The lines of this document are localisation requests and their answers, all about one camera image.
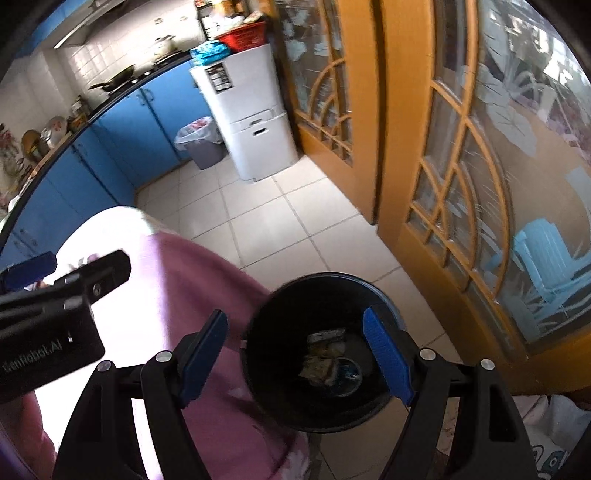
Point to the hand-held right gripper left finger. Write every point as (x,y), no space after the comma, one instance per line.
(205,355)

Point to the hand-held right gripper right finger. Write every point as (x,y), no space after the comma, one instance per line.
(388,355)

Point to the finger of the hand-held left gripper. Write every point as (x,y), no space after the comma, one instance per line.
(30,272)
(104,274)

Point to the teal wrapper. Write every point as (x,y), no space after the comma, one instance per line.
(351,374)

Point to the black trash bin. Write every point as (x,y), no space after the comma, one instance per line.
(277,369)

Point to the person's left forearm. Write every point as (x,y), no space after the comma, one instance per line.
(23,434)

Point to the pink tablecloth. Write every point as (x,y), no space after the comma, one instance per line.
(184,286)

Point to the blue lower cabinets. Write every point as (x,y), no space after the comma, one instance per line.
(115,152)

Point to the metal pot lid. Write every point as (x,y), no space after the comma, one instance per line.
(51,131)

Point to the black kitchen countertop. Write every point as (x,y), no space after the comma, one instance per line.
(92,115)

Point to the grey bin with white liner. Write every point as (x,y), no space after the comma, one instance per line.
(203,147)

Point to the light blue chair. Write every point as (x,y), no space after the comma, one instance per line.
(540,263)

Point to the white printed bag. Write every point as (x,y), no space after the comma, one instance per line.
(563,434)

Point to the black wok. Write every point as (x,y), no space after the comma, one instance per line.
(115,78)

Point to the grey storage cabinet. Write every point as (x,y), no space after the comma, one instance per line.
(258,138)

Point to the wooden glass sliding door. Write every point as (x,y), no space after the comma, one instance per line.
(406,138)
(364,115)

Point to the white ceramic pot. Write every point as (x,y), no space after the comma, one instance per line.
(165,46)

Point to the blue packets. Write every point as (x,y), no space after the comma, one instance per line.
(210,51)

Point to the steel range hood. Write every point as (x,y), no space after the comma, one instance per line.
(87,25)

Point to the red plastic basket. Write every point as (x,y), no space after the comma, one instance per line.
(244,39)

